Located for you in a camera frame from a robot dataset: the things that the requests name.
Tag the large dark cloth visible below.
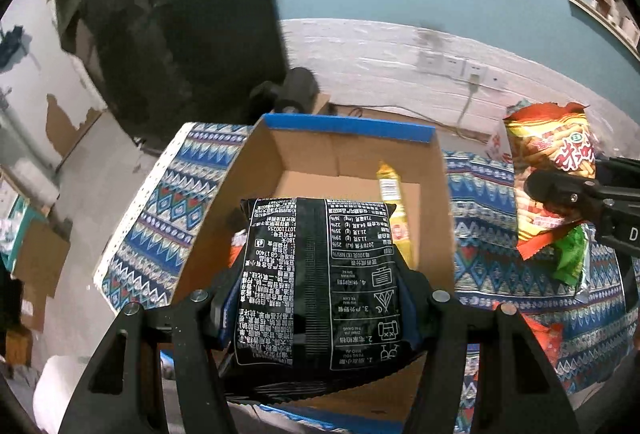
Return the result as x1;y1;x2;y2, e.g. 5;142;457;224
55;0;291;150

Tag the grey plug with cable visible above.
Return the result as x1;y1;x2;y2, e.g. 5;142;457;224
457;78;482;127

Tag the white wall shelf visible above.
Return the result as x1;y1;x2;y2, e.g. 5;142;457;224
567;0;640;48

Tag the black round device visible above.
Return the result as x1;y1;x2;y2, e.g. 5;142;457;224
249;67;318;115

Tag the blue-edged cardboard box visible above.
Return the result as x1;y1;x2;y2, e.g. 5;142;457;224
170;113;456;430

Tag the red and white bag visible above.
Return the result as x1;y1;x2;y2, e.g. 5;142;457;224
485;131;513;162

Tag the black snack packet white print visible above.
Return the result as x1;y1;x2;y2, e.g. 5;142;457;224
222;197;416;372

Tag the blue patterned tablecloth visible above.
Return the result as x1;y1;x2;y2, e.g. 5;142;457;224
94;121;640;420

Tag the flat brown cardboard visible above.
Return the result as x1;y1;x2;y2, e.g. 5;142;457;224
12;219;71;297

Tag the flat red snack packet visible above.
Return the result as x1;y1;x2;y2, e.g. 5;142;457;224
492;301;566;367

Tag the red and yellow snack packet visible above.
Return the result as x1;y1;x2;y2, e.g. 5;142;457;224
502;102;598;260

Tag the long yellow snack packet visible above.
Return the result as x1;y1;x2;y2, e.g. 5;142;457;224
376;160;416;270

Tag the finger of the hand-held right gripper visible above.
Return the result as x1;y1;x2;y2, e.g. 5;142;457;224
595;155;640;187
524;169;608;221

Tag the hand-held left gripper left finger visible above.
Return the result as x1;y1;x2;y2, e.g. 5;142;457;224
57;264;244;434

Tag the green snack packet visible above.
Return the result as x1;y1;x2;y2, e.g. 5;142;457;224
552;224;588;286

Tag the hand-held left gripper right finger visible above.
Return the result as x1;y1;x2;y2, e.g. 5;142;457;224
400;269;583;434

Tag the white cloth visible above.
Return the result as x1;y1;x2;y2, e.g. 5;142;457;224
32;354;101;434

